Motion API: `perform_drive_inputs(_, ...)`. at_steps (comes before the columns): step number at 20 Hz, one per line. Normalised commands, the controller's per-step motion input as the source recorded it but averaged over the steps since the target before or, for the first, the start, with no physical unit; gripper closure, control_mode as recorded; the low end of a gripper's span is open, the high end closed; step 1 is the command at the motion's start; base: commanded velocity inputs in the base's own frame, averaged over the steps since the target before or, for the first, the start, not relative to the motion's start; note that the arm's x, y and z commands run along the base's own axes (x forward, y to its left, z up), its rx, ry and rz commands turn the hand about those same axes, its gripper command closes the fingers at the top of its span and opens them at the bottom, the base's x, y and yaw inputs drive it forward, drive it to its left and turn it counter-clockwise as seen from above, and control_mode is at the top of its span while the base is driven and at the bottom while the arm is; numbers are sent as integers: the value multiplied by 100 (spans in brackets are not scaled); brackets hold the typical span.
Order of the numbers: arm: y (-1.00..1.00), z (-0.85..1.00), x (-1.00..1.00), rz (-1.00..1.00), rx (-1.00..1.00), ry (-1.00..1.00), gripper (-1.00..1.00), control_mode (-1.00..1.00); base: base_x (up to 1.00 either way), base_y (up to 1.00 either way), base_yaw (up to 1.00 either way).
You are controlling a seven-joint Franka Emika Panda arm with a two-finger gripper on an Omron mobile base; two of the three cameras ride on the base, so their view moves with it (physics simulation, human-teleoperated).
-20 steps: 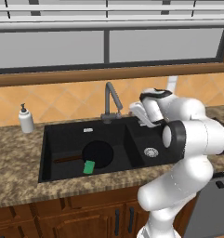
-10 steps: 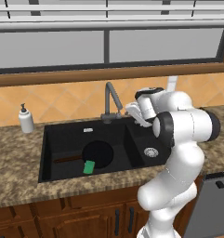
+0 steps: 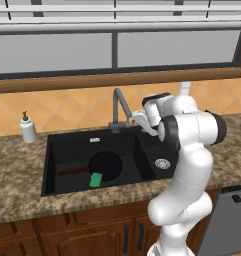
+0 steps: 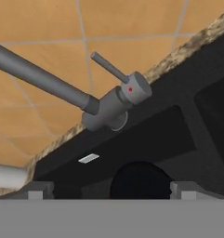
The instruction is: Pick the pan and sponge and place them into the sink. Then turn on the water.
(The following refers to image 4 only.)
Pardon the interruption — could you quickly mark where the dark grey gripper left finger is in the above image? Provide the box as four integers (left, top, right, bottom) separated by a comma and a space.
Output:
0, 180, 55, 200

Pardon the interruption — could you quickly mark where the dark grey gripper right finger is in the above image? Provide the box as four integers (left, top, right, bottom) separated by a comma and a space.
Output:
169, 180, 224, 200

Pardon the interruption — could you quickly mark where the black round pan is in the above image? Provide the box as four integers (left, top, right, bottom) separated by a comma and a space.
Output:
109, 161, 174, 200

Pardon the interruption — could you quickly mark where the black sink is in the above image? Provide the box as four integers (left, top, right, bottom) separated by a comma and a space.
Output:
33, 29, 224, 200

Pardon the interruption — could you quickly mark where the grey sink tap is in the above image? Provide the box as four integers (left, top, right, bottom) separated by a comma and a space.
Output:
0, 40, 134, 133

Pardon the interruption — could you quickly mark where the white block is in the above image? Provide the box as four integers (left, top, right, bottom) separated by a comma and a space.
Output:
0, 163, 29, 191

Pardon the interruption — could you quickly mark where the grey tap lever handle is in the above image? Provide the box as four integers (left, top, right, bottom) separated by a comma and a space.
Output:
90, 50, 153, 105

